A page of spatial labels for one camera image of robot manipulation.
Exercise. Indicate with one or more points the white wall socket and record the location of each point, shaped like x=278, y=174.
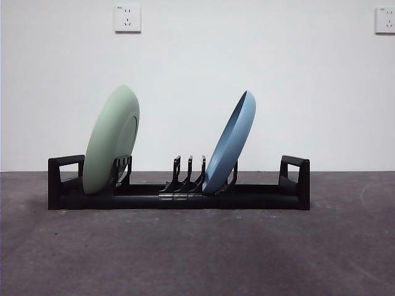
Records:
x=128, y=19
x=386, y=21

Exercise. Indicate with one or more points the green round plate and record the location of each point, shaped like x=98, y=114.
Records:
x=108, y=142

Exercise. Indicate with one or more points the black plate rack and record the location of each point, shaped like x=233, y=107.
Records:
x=262, y=200

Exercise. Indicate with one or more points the blue round plate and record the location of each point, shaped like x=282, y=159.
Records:
x=230, y=148

